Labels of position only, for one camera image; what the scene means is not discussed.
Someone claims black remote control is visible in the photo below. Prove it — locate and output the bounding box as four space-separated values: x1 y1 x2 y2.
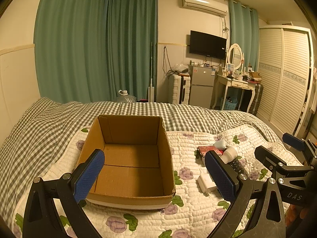
228 159 247 175

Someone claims large white bottle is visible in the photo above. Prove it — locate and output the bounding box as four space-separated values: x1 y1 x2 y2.
220 146 238 164

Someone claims small light blue bottle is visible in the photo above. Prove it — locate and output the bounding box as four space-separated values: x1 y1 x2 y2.
213 139 227 151

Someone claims white power adapter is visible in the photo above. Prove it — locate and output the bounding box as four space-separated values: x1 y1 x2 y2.
197 174 217 196

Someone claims pink patterned box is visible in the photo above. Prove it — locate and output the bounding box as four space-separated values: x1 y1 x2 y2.
197 145 225 160

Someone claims grey checked bed cover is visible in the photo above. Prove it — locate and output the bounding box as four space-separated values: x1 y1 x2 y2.
1 97 280 226

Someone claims dark suitcase by wardrobe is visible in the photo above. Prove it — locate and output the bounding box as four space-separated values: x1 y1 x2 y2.
248 84 264 115

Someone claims open cardboard box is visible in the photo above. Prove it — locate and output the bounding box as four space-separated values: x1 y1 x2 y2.
78 115 176 210

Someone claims blue laundry basket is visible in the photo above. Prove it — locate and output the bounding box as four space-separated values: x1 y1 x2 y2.
220 97 238 110

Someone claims white louvred wardrobe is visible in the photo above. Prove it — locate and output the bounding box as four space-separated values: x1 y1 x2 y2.
257 25 314 135

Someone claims white dressing table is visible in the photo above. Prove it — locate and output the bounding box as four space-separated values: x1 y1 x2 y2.
212 75 256 113

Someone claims clear water jug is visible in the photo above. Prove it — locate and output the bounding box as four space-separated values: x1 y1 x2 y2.
116 90 137 103

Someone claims oval vanity mirror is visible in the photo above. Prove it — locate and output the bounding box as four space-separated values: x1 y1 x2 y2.
226 43 244 71

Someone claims silver small fridge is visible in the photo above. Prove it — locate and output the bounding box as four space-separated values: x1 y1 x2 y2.
189 66 215 109

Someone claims white flat mop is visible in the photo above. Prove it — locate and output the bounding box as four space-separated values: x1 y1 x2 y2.
148 42 155 102

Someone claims white suitcase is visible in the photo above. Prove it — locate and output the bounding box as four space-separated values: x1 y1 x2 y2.
168 74 191 104

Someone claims green curtain right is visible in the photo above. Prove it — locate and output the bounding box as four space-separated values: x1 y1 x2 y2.
228 0 260 71

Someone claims green curtain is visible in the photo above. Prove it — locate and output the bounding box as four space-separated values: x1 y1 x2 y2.
34 0 158 103
228 0 260 71

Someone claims green curtain left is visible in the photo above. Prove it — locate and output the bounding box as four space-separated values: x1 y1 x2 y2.
34 0 158 103

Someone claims white air conditioner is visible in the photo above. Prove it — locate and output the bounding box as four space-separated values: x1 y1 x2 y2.
182 0 228 17

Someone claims black wall television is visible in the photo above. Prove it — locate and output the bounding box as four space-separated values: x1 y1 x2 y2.
189 30 227 60

